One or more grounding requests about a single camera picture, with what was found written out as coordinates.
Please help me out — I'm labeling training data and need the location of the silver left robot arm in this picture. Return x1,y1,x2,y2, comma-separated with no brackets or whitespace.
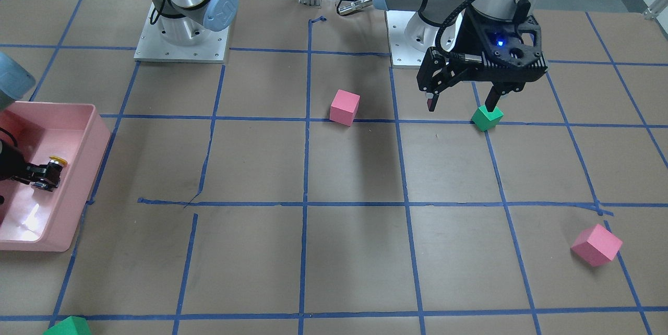
374,0,548,112

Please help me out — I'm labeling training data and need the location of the pink plastic bin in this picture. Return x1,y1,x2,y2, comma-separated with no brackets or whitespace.
1,101,110,252

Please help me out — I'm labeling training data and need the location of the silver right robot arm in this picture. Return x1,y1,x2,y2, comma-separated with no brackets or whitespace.
2,0,476,192

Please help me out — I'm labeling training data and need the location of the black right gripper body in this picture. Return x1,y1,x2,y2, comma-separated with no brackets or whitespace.
1,132,46,185

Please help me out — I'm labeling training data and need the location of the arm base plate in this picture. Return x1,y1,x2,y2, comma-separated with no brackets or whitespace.
134,4,231,64
386,10,438,69

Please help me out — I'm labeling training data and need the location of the green cube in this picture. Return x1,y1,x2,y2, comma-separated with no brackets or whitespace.
471,105,504,132
43,316,92,335

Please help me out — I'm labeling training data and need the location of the pink cube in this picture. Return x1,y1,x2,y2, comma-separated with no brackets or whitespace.
329,89,361,127
570,224,623,268

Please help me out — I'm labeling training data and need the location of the yellow push button switch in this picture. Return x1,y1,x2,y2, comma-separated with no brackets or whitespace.
50,155,68,167

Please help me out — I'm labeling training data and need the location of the green cube at bottom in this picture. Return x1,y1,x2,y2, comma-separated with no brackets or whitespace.
43,316,92,335

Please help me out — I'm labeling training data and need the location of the pink cube near centre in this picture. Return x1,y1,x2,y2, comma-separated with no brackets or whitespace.
329,89,361,127

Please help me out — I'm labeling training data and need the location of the silver cable connector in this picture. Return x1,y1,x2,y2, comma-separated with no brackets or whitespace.
337,0,374,16

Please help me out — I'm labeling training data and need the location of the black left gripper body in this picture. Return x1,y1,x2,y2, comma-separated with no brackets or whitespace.
416,11,548,97

